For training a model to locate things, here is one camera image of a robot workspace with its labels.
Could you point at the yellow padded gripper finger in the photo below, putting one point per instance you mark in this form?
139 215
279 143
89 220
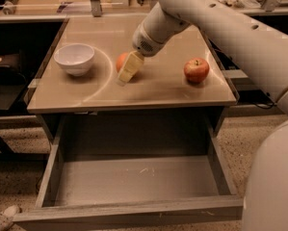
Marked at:
131 66

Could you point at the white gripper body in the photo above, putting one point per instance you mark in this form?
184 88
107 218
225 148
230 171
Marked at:
144 43

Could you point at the orange fruit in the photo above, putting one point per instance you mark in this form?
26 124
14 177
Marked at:
120 60

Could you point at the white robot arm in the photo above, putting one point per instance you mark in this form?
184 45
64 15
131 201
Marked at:
262 53

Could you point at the grey cabinet with beige top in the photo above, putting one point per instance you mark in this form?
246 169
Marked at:
161 82

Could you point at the grey open top drawer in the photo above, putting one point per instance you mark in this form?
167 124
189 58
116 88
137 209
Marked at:
117 171

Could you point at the red apple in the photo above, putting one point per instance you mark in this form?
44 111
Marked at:
196 70

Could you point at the white ceramic bowl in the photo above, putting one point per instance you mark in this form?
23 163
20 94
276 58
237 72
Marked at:
75 59

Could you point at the white shoe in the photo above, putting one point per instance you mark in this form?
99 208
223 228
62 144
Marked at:
6 217

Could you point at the metal frame post left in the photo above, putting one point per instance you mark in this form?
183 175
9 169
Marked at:
96 8

